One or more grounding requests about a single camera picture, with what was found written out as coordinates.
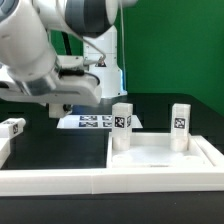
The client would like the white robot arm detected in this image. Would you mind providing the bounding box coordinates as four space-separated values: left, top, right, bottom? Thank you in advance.
0 0 138 118

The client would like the white square table top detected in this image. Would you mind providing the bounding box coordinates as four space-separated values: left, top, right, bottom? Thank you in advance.
106 133 213 168

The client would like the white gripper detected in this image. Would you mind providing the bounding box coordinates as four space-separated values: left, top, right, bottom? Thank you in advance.
0 72 102 114

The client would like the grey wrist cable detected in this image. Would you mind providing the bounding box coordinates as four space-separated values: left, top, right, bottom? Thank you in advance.
49 26 108 66

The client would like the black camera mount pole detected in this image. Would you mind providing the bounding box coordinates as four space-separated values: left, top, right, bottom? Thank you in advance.
61 32 72 55

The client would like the white U-shaped fence wall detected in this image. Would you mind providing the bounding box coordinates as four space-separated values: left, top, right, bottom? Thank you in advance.
0 136 224 196

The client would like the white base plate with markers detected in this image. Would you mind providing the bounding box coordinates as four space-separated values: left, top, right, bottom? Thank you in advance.
57 115 142 129

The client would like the white thin cable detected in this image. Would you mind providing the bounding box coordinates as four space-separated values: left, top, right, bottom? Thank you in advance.
119 0 126 94

